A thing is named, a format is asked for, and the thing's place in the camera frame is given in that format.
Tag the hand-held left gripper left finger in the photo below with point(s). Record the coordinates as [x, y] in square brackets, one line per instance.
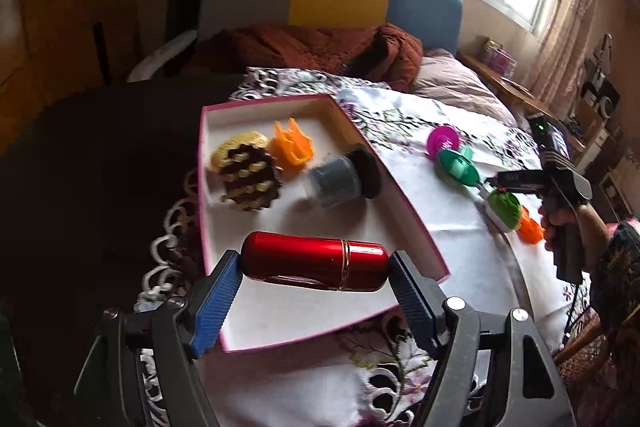
[215, 307]

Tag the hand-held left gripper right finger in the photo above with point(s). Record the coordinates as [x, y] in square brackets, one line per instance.
[412, 307]

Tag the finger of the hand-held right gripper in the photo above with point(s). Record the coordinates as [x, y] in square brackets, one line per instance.
[520, 182]

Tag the orange linked cubes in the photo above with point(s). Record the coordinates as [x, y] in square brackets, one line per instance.
[531, 229]

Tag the teal green plastic part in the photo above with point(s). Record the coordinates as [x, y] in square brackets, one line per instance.
[460, 169]

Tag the magenta plastic funnel piece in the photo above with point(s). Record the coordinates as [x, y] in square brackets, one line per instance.
[442, 139]

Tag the red metallic cylinder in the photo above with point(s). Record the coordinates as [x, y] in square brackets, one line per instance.
[310, 259]

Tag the pink cardboard box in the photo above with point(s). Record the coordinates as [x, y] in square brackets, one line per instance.
[320, 227]

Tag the brown studded disc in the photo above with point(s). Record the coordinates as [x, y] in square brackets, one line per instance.
[250, 179]

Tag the grey cylinder with black cap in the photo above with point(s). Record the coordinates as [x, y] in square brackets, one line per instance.
[332, 182]

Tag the gold oval piece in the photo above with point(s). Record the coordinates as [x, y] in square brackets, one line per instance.
[237, 144]

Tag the orange crown shaped piece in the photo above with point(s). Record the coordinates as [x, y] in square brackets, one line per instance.
[292, 149]

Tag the person's right forearm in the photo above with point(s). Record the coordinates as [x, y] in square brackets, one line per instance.
[617, 267]

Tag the person's right hand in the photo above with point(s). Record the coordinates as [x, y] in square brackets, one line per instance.
[590, 237]

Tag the white floral embroidered tablecloth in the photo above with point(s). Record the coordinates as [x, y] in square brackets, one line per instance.
[450, 227]

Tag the wooden side table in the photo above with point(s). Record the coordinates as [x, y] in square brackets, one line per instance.
[500, 79]

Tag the dark cluttered shelf unit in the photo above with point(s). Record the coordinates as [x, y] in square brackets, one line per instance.
[600, 92]

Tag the pink pillow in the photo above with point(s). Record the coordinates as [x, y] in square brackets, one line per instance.
[460, 82]

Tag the purple gift boxes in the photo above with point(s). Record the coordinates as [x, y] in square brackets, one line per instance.
[497, 57]

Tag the rattan chair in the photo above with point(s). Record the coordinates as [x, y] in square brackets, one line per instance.
[580, 342]

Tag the beige curtain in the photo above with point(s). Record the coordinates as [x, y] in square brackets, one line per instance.
[565, 32]

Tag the brown quilted jacket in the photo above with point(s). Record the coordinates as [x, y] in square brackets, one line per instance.
[300, 49]

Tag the white chair armrest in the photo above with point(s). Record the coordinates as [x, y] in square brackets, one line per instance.
[160, 54]

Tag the wooden wardrobe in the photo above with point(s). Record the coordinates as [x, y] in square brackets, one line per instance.
[50, 7]

